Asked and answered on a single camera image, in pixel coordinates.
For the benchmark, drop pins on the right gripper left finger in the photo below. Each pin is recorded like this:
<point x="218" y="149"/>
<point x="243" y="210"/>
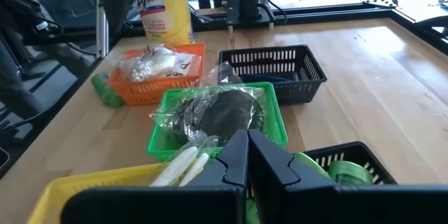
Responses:
<point x="157" y="206"/>

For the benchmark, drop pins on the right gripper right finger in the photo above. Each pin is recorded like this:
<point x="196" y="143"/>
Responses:
<point x="332" y="206"/>

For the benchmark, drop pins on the black slotted plastic basket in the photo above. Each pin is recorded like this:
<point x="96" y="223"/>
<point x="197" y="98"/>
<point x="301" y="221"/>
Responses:
<point x="381" y="171"/>
<point x="308" y="77"/>

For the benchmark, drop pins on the yellow slotted plastic basket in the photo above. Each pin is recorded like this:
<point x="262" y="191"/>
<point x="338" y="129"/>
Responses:
<point x="70" y="189"/>

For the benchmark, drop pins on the green slotted plastic basket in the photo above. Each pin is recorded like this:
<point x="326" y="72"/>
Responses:
<point x="276" y="122"/>

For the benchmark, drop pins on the orange slotted plastic basket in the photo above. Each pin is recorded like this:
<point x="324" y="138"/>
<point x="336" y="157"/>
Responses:
<point x="150" y="91"/>

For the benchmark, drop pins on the silver aluminium extrusion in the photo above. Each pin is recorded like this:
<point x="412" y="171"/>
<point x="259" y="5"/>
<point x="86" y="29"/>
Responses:
<point x="102" y="28"/>

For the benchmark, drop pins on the person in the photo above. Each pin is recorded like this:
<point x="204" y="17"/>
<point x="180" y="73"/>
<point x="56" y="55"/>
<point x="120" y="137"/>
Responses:
<point x="21" y="77"/>

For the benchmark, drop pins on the Lysol wipes canister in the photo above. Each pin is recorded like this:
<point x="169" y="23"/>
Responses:
<point x="168" y="17"/>

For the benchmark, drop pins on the black table clamp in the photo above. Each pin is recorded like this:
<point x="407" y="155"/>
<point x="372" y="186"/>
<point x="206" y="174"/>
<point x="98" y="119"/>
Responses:
<point x="434" y="22"/>

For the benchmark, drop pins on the black aluminium table frame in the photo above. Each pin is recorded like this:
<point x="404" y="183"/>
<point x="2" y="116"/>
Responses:
<point x="332" y="10"/>

